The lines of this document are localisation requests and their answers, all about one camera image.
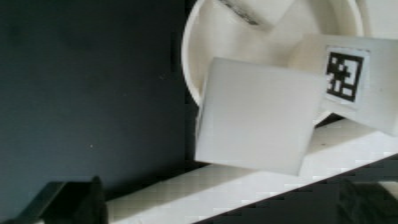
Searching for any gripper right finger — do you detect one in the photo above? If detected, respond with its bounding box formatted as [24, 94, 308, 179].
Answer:
[337, 180, 398, 224]

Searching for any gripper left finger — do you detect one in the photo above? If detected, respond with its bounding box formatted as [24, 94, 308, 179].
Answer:
[12, 177, 108, 224]

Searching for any white stool leg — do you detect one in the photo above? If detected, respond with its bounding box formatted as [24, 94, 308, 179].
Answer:
[195, 58, 326, 175]
[289, 34, 398, 136]
[216, 0, 294, 31]

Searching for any white U-shaped fence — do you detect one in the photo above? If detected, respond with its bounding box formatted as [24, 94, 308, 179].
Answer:
[104, 0, 398, 224]

